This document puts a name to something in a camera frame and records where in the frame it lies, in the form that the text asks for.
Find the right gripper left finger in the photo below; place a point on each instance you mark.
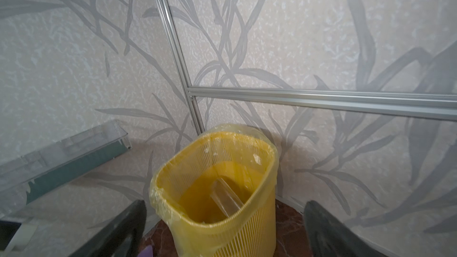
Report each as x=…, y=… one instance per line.
x=121, y=237

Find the clear yellow bin liner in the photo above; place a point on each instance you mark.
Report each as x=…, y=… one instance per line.
x=214, y=185

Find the purple pink object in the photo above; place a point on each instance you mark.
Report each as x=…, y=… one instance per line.
x=147, y=252

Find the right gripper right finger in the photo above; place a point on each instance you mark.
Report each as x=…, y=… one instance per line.
x=328, y=237

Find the clear acrylic wall shelf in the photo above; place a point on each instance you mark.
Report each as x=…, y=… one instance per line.
x=31, y=176

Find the brown orange label bottle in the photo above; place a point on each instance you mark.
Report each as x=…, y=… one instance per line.
x=225, y=197

